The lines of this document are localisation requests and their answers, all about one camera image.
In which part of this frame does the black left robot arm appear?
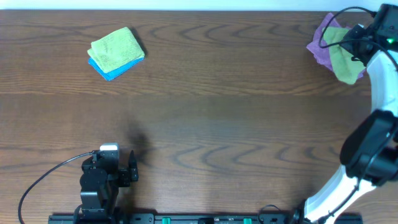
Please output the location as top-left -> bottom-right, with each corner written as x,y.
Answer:
73,149 -> 139,223

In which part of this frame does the black left camera cable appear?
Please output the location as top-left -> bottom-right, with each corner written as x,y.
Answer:
17,151 -> 94,224

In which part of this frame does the folded green cloth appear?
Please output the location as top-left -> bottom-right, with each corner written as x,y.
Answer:
87,27 -> 145,73

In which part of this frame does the crumpled purple cloth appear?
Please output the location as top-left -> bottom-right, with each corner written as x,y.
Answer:
306,12 -> 366,80

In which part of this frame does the green cloth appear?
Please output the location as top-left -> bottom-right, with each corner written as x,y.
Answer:
323,27 -> 365,85
87,27 -> 145,73

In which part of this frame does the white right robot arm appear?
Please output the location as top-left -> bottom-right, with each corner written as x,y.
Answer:
291,22 -> 397,223

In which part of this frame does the folded blue cloth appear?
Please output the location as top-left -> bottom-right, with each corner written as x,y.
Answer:
88,57 -> 144,81

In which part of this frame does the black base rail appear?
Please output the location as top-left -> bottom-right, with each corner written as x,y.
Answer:
48,213 -> 363,224

